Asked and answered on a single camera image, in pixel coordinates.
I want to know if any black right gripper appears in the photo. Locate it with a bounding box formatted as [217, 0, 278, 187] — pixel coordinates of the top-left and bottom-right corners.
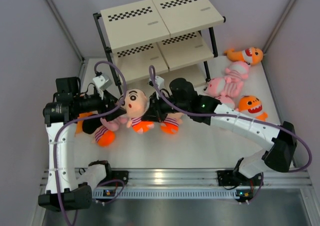
[142, 91, 189, 124]

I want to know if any large boy doll plush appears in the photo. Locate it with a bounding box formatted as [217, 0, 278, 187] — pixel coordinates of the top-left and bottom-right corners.
[122, 89, 155, 134]

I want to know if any small boy doll plush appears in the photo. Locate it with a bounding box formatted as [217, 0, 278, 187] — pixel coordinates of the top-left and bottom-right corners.
[160, 112, 183, 134]

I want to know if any black-haired boy doll plush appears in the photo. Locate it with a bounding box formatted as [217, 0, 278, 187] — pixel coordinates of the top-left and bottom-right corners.
[82, 118, 116, 147]

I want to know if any pink striped plush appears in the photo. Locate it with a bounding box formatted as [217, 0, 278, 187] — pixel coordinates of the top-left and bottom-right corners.
[225, 61, 251, 82]
[216, 95, 236, 109]
[203, 77, 244, 98]
[100, 116, 128, 132]

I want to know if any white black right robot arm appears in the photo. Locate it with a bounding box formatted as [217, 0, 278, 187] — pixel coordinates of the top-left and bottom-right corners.
[143, 78, 297, 185]

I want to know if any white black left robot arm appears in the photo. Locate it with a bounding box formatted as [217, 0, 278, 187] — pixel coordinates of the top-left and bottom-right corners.
[37, 75, 125, 212]

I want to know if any beige black three-tier shelf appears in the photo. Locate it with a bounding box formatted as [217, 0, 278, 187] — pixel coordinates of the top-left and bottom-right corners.
[93, 0, 226, 89]

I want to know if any orange shark plush left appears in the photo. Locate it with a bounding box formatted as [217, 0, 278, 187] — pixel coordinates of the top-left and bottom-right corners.
[75, 112, 96, 135]

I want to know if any orange shark plush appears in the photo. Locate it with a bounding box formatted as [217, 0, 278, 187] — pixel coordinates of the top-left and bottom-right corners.
[223, 47, 264, 65]
[238, 95, 268, 121]
[75, 112, 96, 135]

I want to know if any orange shark plush near right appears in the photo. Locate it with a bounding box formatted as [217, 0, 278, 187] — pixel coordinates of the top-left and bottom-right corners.
[238, 95, 268, 121]

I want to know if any orange shark plush far right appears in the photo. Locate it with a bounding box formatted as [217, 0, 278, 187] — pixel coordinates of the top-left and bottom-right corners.
[223, 47, 264, 65]

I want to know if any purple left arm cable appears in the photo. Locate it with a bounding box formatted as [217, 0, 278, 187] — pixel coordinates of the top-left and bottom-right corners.
[54, 61, 128, 226]

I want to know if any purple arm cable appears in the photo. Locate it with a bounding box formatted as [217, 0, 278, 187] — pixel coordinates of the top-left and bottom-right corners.
[54, 61, 128, 226]
[148, 65, 313, 173]

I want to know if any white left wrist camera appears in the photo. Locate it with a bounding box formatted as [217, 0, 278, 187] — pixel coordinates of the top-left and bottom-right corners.
[92, 72, 113, 91]

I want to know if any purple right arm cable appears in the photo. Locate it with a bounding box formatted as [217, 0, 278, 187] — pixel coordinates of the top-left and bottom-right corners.
[148, 65, 313, 173]

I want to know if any aluminium mounting rail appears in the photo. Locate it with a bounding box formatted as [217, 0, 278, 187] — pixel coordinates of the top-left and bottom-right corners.
[39, 168, 313, 187]

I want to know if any white slotted cable duct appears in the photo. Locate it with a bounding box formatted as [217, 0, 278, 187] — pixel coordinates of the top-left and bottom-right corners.
[92, 188, 240, 199]

